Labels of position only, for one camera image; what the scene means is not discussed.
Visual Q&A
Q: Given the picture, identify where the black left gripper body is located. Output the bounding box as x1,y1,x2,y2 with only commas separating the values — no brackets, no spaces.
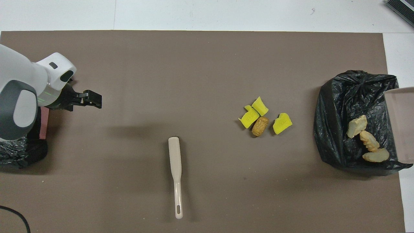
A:
49,83,85,112

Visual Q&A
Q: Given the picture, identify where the beige hand brush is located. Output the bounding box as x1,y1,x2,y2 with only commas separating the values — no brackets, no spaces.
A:
168,137,183,219

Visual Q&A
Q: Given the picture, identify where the yellow sponge piece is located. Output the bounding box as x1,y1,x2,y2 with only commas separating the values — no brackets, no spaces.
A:
273,113,293,135
238,105,260,129
252,96,269,117

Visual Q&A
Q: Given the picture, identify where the brown bread roll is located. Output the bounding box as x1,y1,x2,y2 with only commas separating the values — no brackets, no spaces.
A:
252,116,269,137

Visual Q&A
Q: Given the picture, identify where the croissant piece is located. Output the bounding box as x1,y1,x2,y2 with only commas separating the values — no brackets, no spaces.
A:
347,115,368,139
362,148,390,163
360,130,380,152

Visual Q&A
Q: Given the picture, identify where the beige plastic dustpan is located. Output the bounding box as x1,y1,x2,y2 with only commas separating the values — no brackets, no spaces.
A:
384,87,414,164

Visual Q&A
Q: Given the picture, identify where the pink bin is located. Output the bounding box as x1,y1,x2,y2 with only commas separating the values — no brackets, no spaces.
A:
39,107,49,139

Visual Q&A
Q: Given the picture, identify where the black bag over pink bin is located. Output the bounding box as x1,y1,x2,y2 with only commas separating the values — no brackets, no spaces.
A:
0,110,48,169

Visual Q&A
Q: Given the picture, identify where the black bag lined bin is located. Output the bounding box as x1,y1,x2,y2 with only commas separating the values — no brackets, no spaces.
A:
314,70,413,172

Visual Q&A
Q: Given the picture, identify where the brown table mat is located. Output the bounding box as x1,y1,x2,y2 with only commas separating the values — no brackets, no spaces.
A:
0,31,406,233

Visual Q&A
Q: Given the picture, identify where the black ribbed panel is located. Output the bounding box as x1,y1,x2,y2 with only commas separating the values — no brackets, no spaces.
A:
385,0,414,27

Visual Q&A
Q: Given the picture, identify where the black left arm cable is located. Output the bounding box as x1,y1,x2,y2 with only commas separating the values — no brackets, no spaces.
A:
0,205,31,233

